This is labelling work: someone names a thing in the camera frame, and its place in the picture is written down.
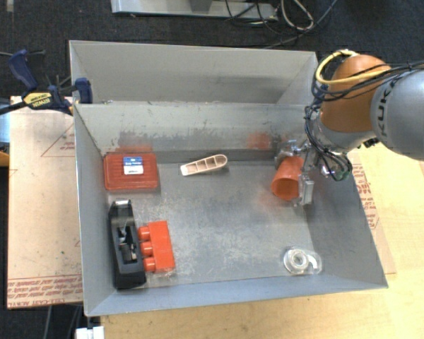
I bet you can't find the brown cardboard board red print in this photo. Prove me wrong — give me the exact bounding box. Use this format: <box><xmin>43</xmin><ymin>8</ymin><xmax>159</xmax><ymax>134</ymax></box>
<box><xmin>6</xmin><ymin>96</ymin><xmax>399</xmax><ymax>310</ymax></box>

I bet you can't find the orange plastic cup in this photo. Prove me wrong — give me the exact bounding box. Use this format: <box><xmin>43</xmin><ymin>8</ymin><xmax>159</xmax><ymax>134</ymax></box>
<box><xmin>271</xmin><ymin>155</ymin><xmax>305</xmax><ymax>202</ymax></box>

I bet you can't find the grey metal bin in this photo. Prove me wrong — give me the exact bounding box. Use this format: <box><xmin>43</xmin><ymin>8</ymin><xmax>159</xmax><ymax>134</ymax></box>
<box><xmin>69</xmin><ymin>40</ymin><xmax>389</xmax><ymax>318</ymax></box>

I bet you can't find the beige plastic door wedge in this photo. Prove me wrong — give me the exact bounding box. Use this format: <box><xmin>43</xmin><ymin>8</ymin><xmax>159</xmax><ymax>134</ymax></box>
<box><xmin>179</xmin><ymin>153</ymin><xmax>229</xmax><ymax>177</ymax></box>

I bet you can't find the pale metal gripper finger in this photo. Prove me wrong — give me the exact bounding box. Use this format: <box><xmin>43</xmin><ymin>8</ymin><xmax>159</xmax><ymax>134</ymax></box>
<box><xmin>298</xmin><ymin>173</ymin><xmax>316</xmax><ymax>206</ymax></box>

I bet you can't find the orange box with blue label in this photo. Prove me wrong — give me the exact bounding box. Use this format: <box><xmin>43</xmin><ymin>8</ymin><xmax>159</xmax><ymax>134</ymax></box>
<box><xmin>103</xmin><ymin>153</ymin><xmax>160</xmax><ymax>191</ymax></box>

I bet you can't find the black tape dispenser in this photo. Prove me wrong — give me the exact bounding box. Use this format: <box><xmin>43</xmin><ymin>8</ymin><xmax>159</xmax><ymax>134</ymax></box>
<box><xmin>107</xmin><ymin>198</ymin><xmax>148</xmax><ymax>291</ymax></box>

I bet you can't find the orange toy building brick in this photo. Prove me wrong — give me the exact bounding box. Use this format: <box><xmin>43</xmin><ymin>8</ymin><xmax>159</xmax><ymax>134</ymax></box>
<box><xmin>137</xmin><ymin>220</ymin><xmax>177</xmax><ymax>273</ymax></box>

